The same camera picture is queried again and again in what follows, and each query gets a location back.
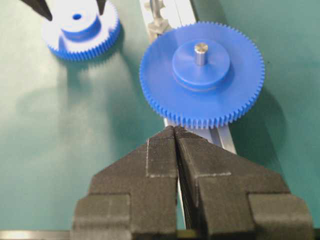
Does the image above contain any steel shaft of large gear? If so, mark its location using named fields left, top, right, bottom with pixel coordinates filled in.
left=194, top=42, right=209, bottom=66

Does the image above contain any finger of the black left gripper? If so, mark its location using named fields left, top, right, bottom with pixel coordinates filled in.
left=96, top=0, right=107, bottom=16
left=21, top=0, right=53, bottom=21

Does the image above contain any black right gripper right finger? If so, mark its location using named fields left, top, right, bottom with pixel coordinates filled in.
left=174, top=127, right=313, bottom=240

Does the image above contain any large blue plastic gear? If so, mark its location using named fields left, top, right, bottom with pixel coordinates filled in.
left=139, top=22, right=265, bottom=129

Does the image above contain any silver aluminium extrusion rail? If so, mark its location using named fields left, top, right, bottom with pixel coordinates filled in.
left=139, top=0, right=238, bottom=240

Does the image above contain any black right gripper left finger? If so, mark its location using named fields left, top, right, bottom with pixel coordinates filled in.
left=71, top=126, right=178, bottom=240

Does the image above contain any small blue plastic gear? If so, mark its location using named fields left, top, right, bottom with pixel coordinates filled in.
left=43, top=0, right=121, bottom=61

